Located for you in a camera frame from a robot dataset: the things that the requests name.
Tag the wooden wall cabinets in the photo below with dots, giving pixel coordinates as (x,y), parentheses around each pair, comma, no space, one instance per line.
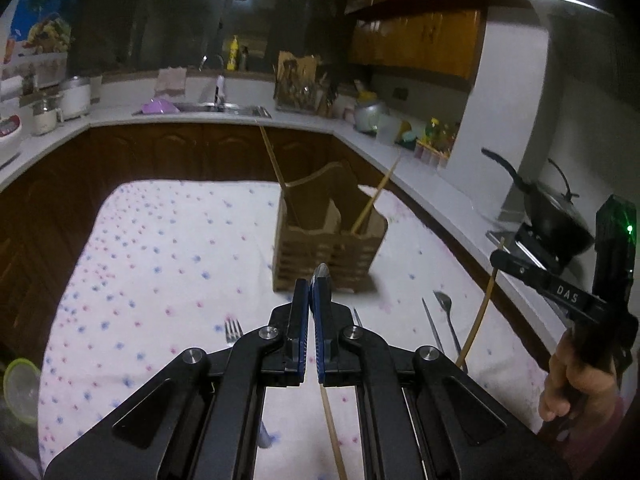
(425,35)

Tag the pink dish cloth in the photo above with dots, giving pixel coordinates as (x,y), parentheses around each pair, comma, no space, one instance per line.
(170,82)

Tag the dark bottle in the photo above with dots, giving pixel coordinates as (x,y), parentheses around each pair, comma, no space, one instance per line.
(243,59)

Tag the paper towel roll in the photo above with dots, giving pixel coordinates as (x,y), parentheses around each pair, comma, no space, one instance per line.
(10,89)

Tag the green plastic bowl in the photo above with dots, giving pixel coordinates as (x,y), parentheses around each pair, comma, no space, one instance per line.
(408,139)

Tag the person's right forearm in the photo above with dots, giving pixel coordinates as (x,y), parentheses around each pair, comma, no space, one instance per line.
(585,440)

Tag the wooden base cabinets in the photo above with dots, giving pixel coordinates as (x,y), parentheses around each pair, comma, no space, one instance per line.
(150,150)

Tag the gas stove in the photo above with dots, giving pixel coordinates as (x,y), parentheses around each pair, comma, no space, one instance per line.
(530,247)

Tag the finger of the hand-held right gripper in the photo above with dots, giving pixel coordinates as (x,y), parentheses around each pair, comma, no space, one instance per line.
(550,285)

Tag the wooden utensil holder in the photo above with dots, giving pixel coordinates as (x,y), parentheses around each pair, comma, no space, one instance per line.
(325,255)

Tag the wooden knife rack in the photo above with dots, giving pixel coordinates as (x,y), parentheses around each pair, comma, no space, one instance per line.
(297,82)

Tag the small white electric pot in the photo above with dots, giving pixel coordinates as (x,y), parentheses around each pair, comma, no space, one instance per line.
(44,119)

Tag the wall socket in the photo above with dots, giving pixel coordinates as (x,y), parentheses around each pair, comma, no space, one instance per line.
(400,93)

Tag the steel kitchen sink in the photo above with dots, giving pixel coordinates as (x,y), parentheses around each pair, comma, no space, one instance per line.
(240,109)

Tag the wooden chopstick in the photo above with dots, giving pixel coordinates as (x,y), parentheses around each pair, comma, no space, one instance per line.
(274,160)
(481,310)
(331,430)

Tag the white rice cooker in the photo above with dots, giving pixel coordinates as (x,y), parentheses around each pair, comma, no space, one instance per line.
(9,130)

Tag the pink spice box set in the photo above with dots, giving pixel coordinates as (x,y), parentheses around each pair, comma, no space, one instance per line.
(432,156)

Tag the cooking oil bottle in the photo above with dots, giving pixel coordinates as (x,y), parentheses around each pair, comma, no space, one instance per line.
(436,132)

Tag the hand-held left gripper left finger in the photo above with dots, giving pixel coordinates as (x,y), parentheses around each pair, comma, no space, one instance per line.
(301,330)

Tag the silver kettle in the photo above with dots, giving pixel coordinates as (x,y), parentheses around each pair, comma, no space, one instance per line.
(371,116)

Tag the white mug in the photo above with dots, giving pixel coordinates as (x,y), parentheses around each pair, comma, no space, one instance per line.
(348,113)

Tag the purple plastic colander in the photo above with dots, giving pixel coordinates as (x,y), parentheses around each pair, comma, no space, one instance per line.
(160,106)

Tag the translucent plastic container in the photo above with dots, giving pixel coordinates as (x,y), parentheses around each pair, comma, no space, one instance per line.
(388,129)

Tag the white steel pot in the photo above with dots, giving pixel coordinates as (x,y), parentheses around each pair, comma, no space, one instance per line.
(75,100)

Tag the yellow plastic item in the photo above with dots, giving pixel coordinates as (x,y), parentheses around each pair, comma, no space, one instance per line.
(366,94)

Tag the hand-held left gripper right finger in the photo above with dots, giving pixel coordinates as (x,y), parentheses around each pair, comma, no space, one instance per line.
(319,330)

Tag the fruit wall poster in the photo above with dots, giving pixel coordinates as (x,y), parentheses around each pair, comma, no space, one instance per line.
(45,35)

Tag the yellow bottle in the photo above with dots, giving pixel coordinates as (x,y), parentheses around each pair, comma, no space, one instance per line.
(232,52)

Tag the dark kitchen window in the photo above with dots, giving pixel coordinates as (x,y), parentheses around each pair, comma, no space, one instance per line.
(150,20)

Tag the black wok with lid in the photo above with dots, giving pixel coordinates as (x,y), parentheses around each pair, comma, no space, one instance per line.
(550,215)

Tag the person's right hand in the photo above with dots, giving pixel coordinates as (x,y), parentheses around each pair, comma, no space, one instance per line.
(565,390)

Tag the clear glass container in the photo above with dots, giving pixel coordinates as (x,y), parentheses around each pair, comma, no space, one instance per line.
(96,91)

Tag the green rimmed lid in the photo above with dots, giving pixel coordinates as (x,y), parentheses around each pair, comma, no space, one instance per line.
(22,392)

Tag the chrome faucet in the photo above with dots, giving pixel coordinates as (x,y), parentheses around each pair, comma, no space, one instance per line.
(202,62)

